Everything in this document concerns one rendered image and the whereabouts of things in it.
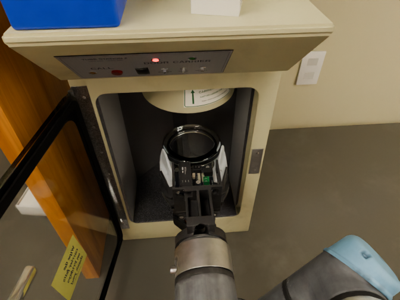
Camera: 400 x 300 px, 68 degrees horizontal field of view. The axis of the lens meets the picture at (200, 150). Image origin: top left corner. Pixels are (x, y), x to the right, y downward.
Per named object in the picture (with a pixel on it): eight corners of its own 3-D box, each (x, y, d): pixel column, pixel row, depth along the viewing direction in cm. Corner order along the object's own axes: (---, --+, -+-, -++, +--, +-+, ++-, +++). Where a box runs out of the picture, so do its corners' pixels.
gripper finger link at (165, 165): (162, 130, 52) (186, 163, 47) (165, 153, 57) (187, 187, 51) (146, 136, 51) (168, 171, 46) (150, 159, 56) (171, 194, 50)
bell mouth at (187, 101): (144, 65, 63) (140, 40, 59) (227, 62, 64) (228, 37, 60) (138, 116, 50) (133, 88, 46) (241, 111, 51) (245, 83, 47)
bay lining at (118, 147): (137, 150, 87) (113, 30, 63) (224, 145, 89) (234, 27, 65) (130, 222, 70) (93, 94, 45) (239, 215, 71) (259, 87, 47)
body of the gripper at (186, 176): (219, 156, 46) (231, 225, 37) (216, 190, 52) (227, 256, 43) (169, 159, 45) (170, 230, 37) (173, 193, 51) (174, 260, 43)
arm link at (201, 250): (231, 287, 40) (171, 292, 40) (227, 255, 44) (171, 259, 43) (236, 263, 35) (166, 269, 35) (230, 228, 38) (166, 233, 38)
